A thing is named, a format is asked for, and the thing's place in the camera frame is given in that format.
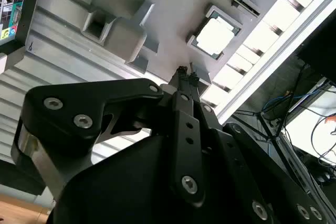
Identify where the silver green CPU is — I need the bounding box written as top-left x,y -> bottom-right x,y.
193,15 -> 244,59

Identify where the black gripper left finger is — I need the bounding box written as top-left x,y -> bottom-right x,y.
10,65 -> 207,208

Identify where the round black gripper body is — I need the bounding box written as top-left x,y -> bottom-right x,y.
48,134 -> 253,224

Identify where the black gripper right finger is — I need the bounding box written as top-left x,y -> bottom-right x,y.
188,71 -> 327,224

